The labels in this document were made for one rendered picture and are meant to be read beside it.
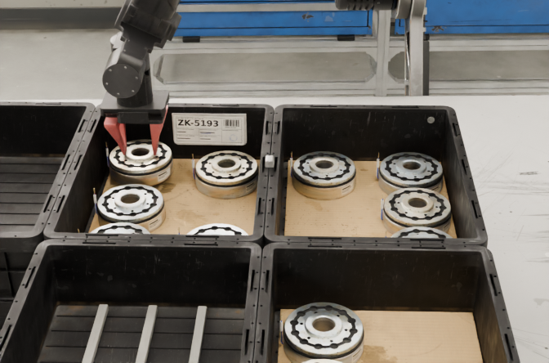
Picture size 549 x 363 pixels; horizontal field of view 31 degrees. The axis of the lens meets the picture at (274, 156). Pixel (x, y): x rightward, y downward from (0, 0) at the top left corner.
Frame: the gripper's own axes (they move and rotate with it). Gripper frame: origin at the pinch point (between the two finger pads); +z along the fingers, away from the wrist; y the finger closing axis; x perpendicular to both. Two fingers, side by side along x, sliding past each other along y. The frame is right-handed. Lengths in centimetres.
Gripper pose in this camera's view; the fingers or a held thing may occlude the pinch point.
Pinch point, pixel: (140, 149)
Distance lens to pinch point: 161.5
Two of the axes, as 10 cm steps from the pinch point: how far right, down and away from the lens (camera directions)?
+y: 10.0, 0.1, -0.4
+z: 0.2, 8.6, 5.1
